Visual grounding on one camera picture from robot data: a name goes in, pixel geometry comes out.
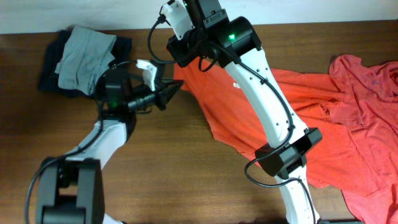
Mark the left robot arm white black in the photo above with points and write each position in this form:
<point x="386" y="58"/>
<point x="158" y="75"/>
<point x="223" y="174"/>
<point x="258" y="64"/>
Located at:
<point x="71" y="186"/>

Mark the orange printed t-shirt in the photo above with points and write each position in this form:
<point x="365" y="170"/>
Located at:
<point x="315" y="98"/>

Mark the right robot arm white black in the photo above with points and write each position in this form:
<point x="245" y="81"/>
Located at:
<point x="236" y="47"/>

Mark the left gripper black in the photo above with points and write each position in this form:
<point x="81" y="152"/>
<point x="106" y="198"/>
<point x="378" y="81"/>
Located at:
<point x="165" y="93"/>

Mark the pink red t-shirt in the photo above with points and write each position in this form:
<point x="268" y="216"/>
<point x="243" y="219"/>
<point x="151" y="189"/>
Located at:
<point x="369" y="113"/>

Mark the dark navy folded garment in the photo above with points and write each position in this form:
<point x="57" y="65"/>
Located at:
<point x="48" y="80"/>

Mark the grey folded garment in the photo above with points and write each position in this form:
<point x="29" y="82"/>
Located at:
<point x="86" y="56"/>

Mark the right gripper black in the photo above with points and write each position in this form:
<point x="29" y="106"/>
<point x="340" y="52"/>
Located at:
<point x="174" y="45"/>

